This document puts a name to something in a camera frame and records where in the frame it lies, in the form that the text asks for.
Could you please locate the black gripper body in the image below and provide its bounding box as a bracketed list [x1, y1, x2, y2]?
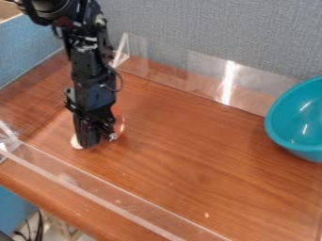
[62, 73, 117, 135]

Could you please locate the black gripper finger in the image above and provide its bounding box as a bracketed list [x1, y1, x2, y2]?
[97, 122, 117, 141]
[73, 116, 100, 149]

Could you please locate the white brown toy mushroom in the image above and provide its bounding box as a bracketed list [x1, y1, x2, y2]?
[70, 105, 124, 150]

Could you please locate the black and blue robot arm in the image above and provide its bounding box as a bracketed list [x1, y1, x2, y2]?
[10, 0, 122, 149]

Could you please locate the teal blue bowl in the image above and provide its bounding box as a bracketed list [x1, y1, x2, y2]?
[264, 75, 322, 164]

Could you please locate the clear acrylic front barrier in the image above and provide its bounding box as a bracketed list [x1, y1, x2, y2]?
[0, 121, 231, 241]

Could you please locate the clear acrylic barrier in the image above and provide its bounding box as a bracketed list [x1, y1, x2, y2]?
[113, 33, 297, 116]
[0, 121, 231, 241]

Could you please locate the blue partition panel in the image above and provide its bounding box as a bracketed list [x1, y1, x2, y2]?
[0, 14, 61, 88]

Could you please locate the clear acrylic back barrier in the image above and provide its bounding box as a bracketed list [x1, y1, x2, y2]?
[113, 33, 297, 116]

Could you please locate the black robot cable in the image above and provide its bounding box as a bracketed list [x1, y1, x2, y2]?
[101, 65, 125, 93]

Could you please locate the black cable on floor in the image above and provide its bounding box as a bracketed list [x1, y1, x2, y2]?
[10, 209, 45, 241]

